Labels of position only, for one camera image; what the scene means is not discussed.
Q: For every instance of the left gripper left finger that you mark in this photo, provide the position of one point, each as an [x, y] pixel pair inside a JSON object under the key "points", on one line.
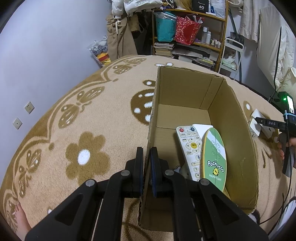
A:
{"points": [[93, 211]]}

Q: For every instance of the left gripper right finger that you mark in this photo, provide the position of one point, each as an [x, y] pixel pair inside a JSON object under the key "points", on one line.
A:
{"points": [[200, 211]]}

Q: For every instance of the white square card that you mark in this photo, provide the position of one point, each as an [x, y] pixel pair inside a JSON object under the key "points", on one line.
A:
{"points": [[254, 128]]}

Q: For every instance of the green oval pochacco brush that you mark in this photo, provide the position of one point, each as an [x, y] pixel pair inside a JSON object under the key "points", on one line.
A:
{"points": [[213, 161]]}

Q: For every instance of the white tv remote control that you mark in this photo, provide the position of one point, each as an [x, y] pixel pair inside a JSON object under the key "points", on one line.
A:
{"points": [[191, 146]]}

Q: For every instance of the light blue cylinder gadget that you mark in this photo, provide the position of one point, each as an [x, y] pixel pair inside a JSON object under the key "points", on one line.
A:
{"points": [[201, 129]]}

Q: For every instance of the cardboard box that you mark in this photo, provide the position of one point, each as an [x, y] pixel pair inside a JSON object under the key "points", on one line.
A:
{"points": [[199, 122]]}

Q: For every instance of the white folding stand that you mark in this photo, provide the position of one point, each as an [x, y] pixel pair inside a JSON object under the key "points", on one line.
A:
{"points": [[266, 130]]}

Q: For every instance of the cream office chair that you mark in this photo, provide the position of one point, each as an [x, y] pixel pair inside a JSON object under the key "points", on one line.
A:
{"points": [[276, 50]]}

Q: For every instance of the bare foot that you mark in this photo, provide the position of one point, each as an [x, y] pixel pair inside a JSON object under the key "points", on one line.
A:
{"points": [[21, 219]]}

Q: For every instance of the beige floral carpet blanket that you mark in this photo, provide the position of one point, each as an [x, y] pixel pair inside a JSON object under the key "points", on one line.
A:
{"points": [[97, 126]]}

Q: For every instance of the white rolling cart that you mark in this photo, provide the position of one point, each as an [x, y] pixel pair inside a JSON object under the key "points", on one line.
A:
{"points": [[231, 56]]}

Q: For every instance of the wooden bookshelf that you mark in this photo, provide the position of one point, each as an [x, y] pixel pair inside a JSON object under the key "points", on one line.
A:
{"points": [[206, 49]]}

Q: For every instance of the red gift bag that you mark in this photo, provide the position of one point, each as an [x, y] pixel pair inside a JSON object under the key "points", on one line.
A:
{"points": [[187, 28]]}

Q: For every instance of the black box marked 40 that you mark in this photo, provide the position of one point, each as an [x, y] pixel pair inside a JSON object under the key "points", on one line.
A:
{"points": [[201, 6]]}

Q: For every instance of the stack of books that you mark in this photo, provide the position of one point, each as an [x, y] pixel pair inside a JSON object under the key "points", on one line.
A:
{"points": [[164, 49]]}

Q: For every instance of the teal storage bag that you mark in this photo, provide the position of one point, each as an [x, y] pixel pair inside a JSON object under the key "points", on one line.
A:
{"points": [[166, 26]]}

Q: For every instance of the bag of plush toys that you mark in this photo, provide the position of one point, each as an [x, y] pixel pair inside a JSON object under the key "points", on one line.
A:
{"points": [[99, 51]]}

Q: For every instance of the beige hanging trousers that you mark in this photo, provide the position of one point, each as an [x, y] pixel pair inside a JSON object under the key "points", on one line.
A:
{"points": [[119, 38]]}

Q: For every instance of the white puffer jacket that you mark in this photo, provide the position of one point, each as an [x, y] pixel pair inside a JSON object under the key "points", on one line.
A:
{"points": [[119, 7]]}

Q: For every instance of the wall socket lower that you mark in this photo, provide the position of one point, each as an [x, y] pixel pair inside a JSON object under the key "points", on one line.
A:
{"points": [[17, 123]]}

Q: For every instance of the wall socket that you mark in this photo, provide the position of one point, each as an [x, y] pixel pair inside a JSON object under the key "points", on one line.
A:
{"points": [[17, 123], [29, 107]]}

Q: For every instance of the wall socket upper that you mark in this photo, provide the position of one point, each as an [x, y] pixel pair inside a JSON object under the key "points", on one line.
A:
{"points": [[29, 107]]}

